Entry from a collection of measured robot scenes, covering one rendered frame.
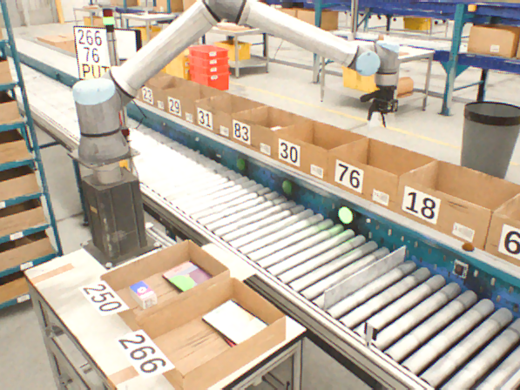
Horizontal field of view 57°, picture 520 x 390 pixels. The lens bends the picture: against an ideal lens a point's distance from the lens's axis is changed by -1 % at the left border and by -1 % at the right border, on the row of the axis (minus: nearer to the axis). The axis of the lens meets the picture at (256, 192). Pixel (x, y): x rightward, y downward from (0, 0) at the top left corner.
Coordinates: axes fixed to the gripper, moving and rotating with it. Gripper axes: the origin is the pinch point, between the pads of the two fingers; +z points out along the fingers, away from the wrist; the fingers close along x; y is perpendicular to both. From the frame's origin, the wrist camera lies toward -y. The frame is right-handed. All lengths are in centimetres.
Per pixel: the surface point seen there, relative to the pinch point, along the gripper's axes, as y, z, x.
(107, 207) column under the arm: -42, 19, -107
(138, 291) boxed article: -11, 39, -112
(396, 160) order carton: -2.0, 20.9, 20.7
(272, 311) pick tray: 30, 36, -84
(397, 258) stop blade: 32, 41, -21
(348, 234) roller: 4.3, 44.3, -18.0
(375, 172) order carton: 8.2, 15.7, -8.2
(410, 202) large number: 26.8, 22.6, -8.2
